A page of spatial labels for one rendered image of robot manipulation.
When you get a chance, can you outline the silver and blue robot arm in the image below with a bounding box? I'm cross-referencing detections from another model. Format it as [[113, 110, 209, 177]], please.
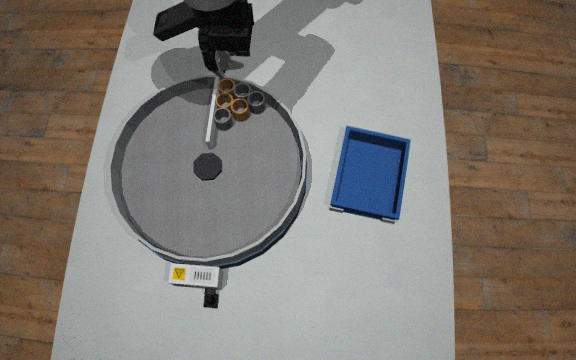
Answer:
[[153, 0, 235, 41]]

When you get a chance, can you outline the bronze bushing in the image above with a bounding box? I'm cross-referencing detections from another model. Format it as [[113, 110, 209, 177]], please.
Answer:
[[231, 98, 250, 122], [218, 78, 235, 100], [216, 93, 233, 114]]

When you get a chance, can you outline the grey metal sleeve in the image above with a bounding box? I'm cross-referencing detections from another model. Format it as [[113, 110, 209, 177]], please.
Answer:
[[213, 107, 233, 131], [247, 91, 266, 114]]

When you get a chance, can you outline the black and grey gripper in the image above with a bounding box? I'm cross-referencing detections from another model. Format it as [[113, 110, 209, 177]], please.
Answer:
[[195, 0, 254, 78]]

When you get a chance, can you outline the grey metal bushing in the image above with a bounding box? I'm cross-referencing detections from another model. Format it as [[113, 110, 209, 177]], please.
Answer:
[[234, 83, 251, 101]]

